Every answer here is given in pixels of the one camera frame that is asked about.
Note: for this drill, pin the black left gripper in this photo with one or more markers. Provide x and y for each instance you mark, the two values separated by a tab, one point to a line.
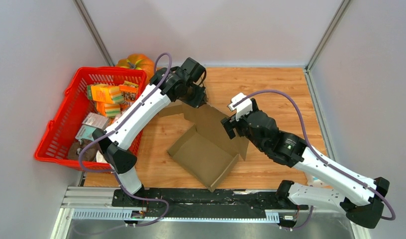
197	101

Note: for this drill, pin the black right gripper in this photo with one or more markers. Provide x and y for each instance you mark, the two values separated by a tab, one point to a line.
229	125

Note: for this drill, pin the brown cardboard sheet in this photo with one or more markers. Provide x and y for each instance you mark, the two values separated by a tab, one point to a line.
205	149

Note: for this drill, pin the brown cardboard box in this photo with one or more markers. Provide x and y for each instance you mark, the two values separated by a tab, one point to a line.
172	109

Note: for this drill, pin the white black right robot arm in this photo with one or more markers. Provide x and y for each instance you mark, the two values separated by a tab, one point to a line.
361	199

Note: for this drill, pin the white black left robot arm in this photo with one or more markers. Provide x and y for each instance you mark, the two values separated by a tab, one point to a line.
167	85

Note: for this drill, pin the orange snack box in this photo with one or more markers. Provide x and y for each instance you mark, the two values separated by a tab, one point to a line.
129	91

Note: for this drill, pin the teal cookie box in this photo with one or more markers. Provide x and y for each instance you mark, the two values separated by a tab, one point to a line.
85	132

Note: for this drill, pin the orange pumpkin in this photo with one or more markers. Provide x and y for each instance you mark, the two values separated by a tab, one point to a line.
138	61

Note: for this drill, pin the orange sponge pack upper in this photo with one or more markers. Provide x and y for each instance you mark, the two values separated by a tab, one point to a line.
104	93

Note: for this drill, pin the orange sponge pack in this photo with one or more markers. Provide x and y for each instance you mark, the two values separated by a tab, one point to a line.
104	93
108	110

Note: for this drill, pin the orange sponge pack lower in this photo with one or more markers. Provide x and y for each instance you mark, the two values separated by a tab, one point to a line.
108	110

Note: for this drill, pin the red plastic shopping basket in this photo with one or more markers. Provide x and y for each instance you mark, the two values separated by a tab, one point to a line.
75	106

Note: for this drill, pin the white blue pouch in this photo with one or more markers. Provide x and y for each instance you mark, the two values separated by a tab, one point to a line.
314	181

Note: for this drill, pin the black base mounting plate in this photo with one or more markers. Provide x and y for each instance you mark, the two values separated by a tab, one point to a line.
202	203

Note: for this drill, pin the brown netted item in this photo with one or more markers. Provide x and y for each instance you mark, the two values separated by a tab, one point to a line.
78	146

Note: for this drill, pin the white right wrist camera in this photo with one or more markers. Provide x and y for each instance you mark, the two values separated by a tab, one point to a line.
241	104

